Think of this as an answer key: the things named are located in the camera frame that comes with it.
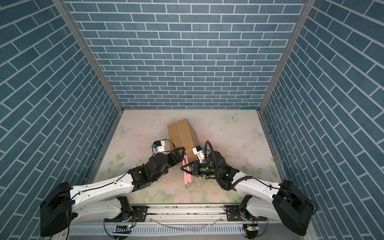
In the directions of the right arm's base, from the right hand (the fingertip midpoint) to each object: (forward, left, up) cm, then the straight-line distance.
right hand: (180, 169), depth 71 cm
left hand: (+9, 0, -1) cm, 9 cm away
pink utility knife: (-3, -4, -1) cm, 5 cm away
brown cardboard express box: (+20, +2, +1) cm, 20 cm away
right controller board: (-19, -37, -23) cm, 48 cm away
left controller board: (-24, +28, -20) cm, 42 cm away
